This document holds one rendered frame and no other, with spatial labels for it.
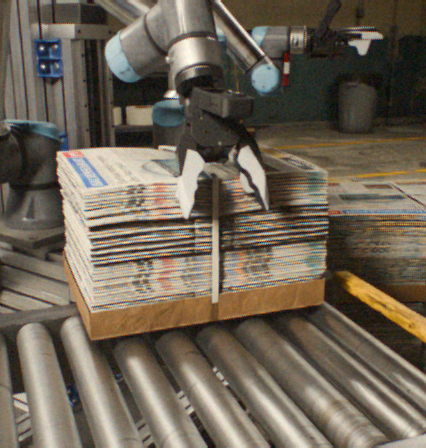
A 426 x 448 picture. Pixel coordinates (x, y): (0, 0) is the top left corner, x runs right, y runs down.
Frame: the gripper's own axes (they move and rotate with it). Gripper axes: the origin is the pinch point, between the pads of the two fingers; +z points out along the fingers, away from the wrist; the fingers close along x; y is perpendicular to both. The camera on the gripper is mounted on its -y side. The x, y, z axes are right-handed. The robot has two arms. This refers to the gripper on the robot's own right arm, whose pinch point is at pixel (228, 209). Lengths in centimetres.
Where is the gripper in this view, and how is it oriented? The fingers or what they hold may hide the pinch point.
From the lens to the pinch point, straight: 83.9
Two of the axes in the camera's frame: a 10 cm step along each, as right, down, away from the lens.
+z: 1.8, 9.6, -2.1
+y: -3.1, 2.5, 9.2
